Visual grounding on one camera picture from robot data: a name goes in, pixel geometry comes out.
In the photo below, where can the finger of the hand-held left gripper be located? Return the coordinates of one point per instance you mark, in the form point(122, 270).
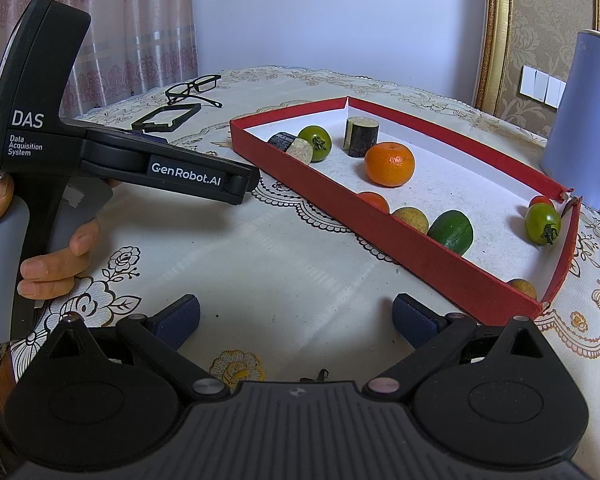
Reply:
point(247, 187)

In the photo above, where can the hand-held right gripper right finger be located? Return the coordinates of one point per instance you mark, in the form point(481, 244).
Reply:
point(415, 320)

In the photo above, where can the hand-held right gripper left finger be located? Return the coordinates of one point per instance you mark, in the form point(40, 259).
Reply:
point(180, 317)

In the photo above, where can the dark cylinder with tan end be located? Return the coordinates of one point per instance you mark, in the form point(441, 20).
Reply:
point(282, 141)

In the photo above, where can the small green tomato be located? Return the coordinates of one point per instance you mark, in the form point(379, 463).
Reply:
point(312, 135)

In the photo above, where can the red cardboard box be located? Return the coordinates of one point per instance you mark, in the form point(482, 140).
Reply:
point(380, 235)

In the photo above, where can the green oval fruit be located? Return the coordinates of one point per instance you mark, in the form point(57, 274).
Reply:
point(450, 230)

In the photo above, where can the round brown fruit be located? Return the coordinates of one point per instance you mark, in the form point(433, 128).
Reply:
point(411, 219)
point(522, 287)

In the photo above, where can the dark cylinder piece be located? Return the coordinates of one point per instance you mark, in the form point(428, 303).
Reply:
point(361, 140)

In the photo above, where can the large red tomato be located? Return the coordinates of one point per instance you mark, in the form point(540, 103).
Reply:
point(375, 202)

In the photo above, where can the orange mandarin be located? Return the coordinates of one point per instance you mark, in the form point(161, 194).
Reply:
point(389, 165)

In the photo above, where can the large green tomato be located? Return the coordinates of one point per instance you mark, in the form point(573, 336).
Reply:
point(537, 222)

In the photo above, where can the small red tomato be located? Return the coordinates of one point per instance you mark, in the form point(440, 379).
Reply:
point(540, 201)

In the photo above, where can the person's left hand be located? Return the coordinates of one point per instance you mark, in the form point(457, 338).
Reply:
point(45, 270)

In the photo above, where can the cream floral tablecloth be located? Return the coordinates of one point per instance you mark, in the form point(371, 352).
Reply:
point(290, 270)

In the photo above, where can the green tomato stem piece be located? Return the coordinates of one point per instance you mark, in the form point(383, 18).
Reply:
point(321, 374)

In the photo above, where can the pink floral curtain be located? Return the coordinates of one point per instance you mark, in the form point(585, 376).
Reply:
point(130, 25)

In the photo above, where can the black eyeglasses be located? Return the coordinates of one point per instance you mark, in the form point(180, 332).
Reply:
point(189, 85)

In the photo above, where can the blue electric kettle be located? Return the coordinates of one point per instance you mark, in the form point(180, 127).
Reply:
point(590, 125)

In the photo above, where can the black rectangular frame piece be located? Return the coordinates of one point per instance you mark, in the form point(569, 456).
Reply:
point(150, 127)

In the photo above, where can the white wall switch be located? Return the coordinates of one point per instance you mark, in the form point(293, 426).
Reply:
point(540, 85)

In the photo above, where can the gold ornate frame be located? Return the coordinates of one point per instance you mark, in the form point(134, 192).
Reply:
point(495, 35)

